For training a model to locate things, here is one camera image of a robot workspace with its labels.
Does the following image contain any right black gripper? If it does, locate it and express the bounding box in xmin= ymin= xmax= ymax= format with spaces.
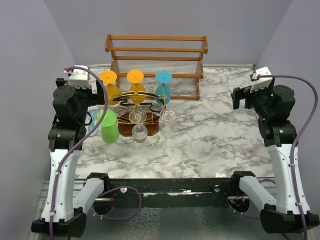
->
xmin=232 ymin=83 xmax=274 ymax=120

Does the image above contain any orange wine glass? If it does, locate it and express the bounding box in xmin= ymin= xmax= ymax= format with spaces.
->
xmin=99 ymin=70 xmax=120 ymax=105
xmin=126 ymin=69 xmax=146 ymax=104

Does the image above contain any green plastic wine glass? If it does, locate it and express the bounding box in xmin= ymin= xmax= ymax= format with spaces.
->
xmin=100 ymin=109 xmax=120 ymax=144

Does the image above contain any gold wire wine glass rack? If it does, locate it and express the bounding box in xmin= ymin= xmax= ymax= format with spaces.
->
xmin=112 ymin=91 xmax=167 ymax=137

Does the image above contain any clear glass cup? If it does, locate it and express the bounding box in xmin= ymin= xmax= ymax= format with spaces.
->
xmin=128 ymin=109 xmax=148 ymax=143

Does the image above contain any blue plastic wine glass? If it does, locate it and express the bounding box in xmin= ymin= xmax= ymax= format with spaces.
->
xmin=155 ymin=70 xmax=173 ymax=104

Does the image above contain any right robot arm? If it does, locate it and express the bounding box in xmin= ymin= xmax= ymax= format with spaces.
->
xmin=229 ymin=85 xmax=320 ymax=234

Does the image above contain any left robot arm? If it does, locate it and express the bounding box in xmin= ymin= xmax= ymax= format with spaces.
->
xmin=31 ymin=78 xmax=111 ymax=238

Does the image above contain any wooden shelf rack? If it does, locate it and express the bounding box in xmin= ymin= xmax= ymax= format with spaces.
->
xmin=104 ymin=34 xmax=209 ymax=100

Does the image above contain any blue packaged item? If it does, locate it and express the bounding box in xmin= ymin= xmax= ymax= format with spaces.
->
xmin=85 ymin=109 xmax=100 ymax=133

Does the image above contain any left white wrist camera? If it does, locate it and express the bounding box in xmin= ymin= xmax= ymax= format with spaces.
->
xmin=64 ymin=68 xmax=91 ymax=89

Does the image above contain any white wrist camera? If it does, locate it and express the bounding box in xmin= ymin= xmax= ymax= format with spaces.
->
xmin=64 ymin=68 xmax=91 ymax=89
xmin=250 ymin=66 xmax=273 ymax=93

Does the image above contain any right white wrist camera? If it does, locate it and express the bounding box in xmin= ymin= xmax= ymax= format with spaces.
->
xmin=250 ymin=66 xmax=273 ymax=93

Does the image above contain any black base frame bar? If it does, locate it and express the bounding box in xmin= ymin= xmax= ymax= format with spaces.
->
xmin=93 ymin=177 xmax=245 ymax=211

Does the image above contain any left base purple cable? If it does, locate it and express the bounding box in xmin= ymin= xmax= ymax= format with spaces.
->
xmin=91 ymin=186 xmax=143 ymax=221

